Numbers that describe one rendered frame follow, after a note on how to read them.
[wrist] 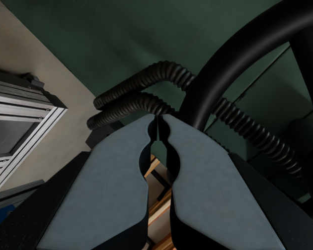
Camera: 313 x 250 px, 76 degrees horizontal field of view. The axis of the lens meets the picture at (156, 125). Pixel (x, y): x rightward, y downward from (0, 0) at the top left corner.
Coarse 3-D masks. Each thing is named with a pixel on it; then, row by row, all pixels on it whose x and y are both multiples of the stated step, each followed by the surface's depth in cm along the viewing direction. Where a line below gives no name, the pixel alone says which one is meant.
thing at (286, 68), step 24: (288, 48) 29; (264, 72) 31; (288, 72) 30; (240, 96) 33; (264, 96) 31; (288, 96) 30; (216, 120) 36; (264, 120) 32; (288, 120) 31; (240, 144) 34
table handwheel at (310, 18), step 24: (288, 0) 13; (312, 0) 13; (264, 24) 14; (288, 24) 13; (312, 24) 13; (240, 48) 15; (264, 48) 15; (312, 48) 14; (216, 72) 16; (240, 72) 16; (312, 72) 14; (192, 96) 17; (216, 96) 17; (312, 96) 15; (192, 120) 17; (312, 144) 20; (312, 168) 15; (312, 192) 15; (312, 216) 16
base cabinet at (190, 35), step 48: (0, 0) 51; (48, 0) 44; (96, 0) 39; (144, 0) 36; (192, 0) 33; (240, 0) 30; (48, 48) 48; (96, 48) 42; (144, 48) 38; (192, 48) 34; (96, 96) 45
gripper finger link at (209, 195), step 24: (168, 120) 10; (168, 144) 9; (192, 144) 9; (216, 144) 9; (168, 168) 9; (192, 168) 7; (216, 168) 7; (192, 192) 6; (216, 192) 7; (240, 192) 7; (192, 216) 6; (216, 216) 6; (240, 216) 6; (264, 216) 6; (192, 240) 6; (216, 240) 5; (240, 240) 5; (264, 240) 5
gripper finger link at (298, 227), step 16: (240, 160) 8; (256, 176) 7; (256, 192) 7; (272, 192) 7; (272, 208) 6; (288, 208) 6; (272, 224) 6; (288, 224) 6; (304, 224) 6; (288, 240) 5; (304, 240) 5
